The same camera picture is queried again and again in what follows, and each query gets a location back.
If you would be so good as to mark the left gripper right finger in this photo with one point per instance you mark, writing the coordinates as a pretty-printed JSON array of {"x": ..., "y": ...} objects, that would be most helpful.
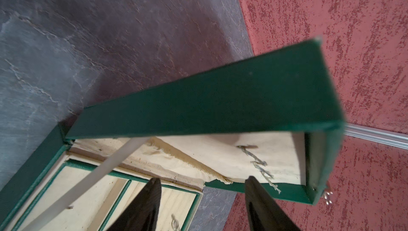
[{"x": 264, "y": 214}]

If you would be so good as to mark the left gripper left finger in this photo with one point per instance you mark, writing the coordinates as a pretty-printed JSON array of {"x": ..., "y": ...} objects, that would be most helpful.
[{"x": 142, "y": 213}]

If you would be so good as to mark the right aluminium corner post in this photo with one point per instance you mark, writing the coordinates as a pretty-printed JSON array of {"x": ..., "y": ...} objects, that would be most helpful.
[{"x": 389, "y": 138}]

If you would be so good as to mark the green jewelry box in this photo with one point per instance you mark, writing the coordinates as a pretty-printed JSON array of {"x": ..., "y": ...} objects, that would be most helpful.
[{"x": 286, "y": 90}]

